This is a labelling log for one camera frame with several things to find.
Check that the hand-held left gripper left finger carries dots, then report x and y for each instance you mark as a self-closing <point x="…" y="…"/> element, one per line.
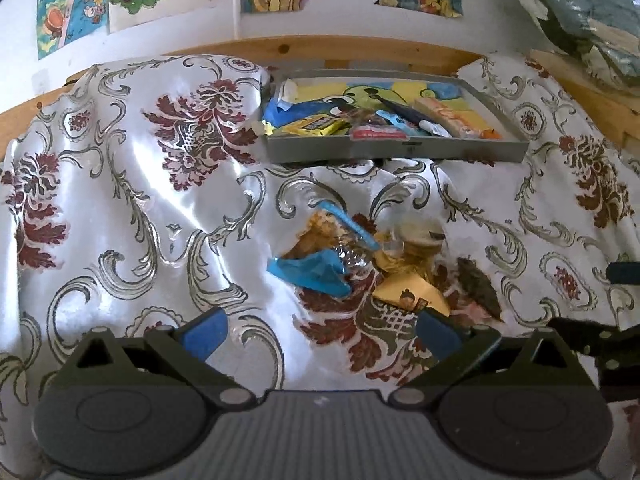
<point x="205" y="334"/>

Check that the wooden bed frame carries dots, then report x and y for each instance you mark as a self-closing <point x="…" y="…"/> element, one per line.
<point x="350" y="50"/>

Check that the cartoon wall poster blue background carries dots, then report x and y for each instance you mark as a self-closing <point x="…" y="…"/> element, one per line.
<point x="70" y="5"/>

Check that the white floral blanket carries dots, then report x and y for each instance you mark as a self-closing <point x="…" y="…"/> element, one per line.
<point x="125" y="210"/>

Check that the clear bag of golden snacks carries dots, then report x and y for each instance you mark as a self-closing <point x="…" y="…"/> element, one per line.
<point x="412" y="252"/>

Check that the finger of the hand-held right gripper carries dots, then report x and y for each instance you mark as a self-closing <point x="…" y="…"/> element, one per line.
<point x="625" y="274"/>
<point x="600" y="342"/>

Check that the orange mandarin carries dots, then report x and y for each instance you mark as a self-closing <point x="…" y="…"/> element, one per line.
<point x="491" y="134"/>

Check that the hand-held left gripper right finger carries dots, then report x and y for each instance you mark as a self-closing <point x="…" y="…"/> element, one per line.
<point x="437" y="334"/>

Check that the light blue snack packet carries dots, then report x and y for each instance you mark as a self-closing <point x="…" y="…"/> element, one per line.
<point x="400" y="121"/>

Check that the plastic wrapped bedding bundle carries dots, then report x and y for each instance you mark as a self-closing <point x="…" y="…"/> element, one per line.
<point x="575" y="10"/>

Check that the dark brown snack packet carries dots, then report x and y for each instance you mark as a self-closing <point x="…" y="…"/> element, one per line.
<point x="477" y="285"/>

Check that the clear biscuit bag blue edges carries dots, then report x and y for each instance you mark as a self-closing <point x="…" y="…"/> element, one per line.
<point x="310" y="270"/>

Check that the orange and pink snack packet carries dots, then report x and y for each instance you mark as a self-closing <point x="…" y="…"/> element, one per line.
<point x="445" y="112"/>

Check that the grey tray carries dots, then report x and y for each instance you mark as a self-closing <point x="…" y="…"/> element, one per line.
<point x="400" y="151"/>

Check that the red and white snack packet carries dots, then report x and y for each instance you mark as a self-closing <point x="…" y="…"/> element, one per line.
<point x="377" y="133"/>

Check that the yellow sachet with figure print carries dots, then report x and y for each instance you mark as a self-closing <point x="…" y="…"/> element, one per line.
<point x="400" y="296"/>

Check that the cartoon paper tray liner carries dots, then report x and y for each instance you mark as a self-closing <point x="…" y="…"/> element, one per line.
<point x="325" y="91"/>

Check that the yellow snack packet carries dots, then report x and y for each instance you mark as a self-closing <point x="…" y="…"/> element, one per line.
<point x="310" y="125"/>

